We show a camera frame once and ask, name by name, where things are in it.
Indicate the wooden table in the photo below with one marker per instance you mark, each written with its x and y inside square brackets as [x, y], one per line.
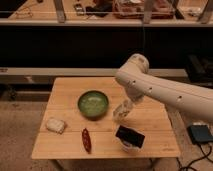
[158, 153]

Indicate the red basket on shelf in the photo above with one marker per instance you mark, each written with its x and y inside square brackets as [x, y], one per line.
[161, 9]

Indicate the green round bowl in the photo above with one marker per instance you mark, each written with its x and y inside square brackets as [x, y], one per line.
[93, 104]

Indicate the white cup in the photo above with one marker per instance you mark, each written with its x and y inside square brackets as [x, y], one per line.
[128, 146]

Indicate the white labelled plastic bottle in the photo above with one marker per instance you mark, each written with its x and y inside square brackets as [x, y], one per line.
[122, 110]

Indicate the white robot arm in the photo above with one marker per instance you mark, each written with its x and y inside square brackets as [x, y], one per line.
[194, 100]

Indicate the black flat card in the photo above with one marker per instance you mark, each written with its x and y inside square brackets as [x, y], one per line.
[124, 132]

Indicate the dark blue box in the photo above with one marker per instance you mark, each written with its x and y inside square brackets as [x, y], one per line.
[199, 134]

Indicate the red chili pepper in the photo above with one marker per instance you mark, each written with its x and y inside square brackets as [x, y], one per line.
[86, 140]

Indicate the black cloth on shelf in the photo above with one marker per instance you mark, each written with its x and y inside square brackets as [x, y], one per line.
[99, 10]

